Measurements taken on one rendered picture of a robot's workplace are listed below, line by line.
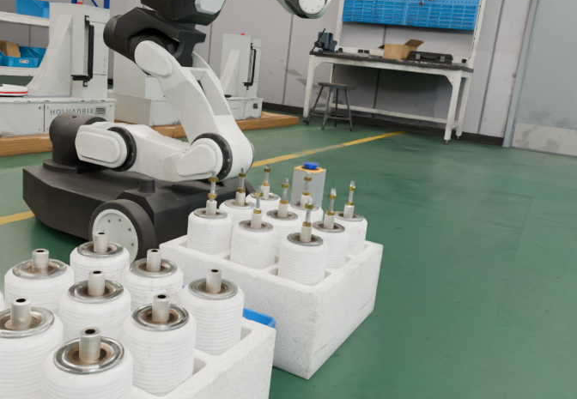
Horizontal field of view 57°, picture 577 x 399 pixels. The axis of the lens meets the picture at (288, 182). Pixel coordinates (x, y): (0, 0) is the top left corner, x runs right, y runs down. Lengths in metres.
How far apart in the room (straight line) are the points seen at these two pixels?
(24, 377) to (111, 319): 0.13
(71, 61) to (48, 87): 0.22
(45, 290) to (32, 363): 0.17
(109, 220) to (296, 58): 5.47
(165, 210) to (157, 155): 0.23
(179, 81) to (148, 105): 2.22
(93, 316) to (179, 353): 0.13
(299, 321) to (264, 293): 0.09
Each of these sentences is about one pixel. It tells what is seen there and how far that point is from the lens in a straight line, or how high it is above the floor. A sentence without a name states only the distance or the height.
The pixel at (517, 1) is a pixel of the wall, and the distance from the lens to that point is 6.15.
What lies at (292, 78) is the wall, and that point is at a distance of 6.79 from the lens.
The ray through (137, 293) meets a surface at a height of 0.23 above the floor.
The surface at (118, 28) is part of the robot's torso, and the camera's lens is 1.72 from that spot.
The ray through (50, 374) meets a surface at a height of 0.25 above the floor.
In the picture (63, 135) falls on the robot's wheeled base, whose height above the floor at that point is 0.29.
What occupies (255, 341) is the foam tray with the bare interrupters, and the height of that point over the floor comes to 0.18.
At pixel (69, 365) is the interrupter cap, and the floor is 0.25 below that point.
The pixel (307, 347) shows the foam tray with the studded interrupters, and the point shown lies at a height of 0.07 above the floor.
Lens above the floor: 0.59
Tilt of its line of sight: 12 degrees down
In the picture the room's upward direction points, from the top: 6 degrees clockwise
